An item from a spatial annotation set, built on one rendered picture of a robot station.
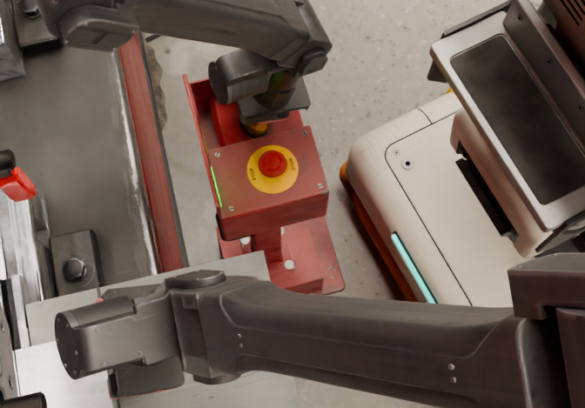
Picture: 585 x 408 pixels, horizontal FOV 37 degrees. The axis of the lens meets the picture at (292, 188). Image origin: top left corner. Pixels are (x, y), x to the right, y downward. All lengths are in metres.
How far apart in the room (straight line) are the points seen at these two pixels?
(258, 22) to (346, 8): 1.29
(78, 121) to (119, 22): 0.42
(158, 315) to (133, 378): 0.13
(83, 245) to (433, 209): 0.86
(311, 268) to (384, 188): 0.25
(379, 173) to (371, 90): 0.42
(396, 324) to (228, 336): 0.18
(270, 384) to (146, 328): 0.24
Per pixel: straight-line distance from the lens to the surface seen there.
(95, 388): 0.95
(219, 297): 0.64
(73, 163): 1.15
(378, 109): 2.11
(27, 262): 1.03
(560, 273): 0.41
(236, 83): 1.08
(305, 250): 1.87
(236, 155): 1.23
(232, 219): 1.21
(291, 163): 1.22
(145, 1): 0.81
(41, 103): 1.20
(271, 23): 0.97
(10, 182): 0.80
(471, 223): 1.75
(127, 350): 0.72
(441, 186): 1.76
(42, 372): 0.97
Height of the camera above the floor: 1.93
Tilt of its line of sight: 72 degrees down
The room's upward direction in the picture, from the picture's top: 1 degrees clockwise
